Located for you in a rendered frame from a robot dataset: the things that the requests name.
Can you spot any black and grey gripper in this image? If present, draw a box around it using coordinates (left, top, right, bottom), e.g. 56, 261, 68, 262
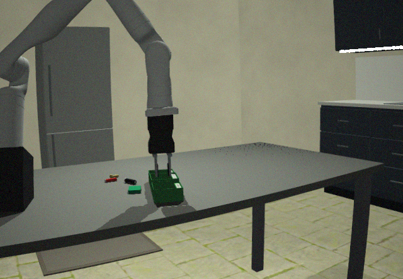
145, 95, 179, 177

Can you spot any green three-compartment bin rack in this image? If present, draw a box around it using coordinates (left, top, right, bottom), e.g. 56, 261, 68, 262
149, 169, 184, 203

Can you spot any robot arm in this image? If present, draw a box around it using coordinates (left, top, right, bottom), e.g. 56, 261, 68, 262
0, 0, 172, 148

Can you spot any black aa battery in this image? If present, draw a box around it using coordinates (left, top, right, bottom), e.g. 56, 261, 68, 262
124, 178, 137, 184

